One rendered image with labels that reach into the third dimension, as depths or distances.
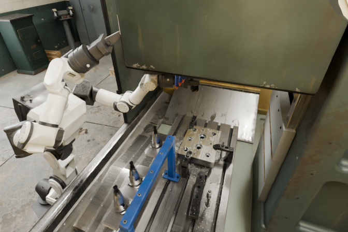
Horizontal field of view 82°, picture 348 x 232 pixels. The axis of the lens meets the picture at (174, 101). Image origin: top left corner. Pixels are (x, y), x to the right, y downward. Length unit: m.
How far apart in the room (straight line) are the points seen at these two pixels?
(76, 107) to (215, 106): 1.35
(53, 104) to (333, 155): 0.97
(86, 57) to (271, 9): 0.61
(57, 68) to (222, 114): 1.58
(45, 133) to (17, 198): 1.99
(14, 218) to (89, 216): 1.27
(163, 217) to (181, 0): 0.99
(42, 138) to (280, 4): 0.86
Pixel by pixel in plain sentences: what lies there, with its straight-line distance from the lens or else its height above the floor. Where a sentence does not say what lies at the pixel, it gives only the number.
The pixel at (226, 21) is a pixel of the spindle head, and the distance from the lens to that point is 0.63.
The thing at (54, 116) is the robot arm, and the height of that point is 1.51.
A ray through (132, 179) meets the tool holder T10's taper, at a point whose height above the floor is 1.25.
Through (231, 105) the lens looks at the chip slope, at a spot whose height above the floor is 0.77.
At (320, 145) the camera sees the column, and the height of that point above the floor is 1.47.
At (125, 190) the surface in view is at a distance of 0.90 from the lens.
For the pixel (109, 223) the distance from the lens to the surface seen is 0.85.
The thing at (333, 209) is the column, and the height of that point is 1.12.
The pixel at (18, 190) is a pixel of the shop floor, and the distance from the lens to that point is 2.87.
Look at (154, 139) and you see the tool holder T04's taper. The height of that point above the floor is 1.26.
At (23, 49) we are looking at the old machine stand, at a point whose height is 0.57.
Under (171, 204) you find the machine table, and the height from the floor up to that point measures 0.90.
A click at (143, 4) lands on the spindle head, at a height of 1.86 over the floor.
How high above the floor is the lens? 1.95
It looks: 34 degrees down
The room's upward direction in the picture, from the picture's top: 1 degrees counter-clockwise
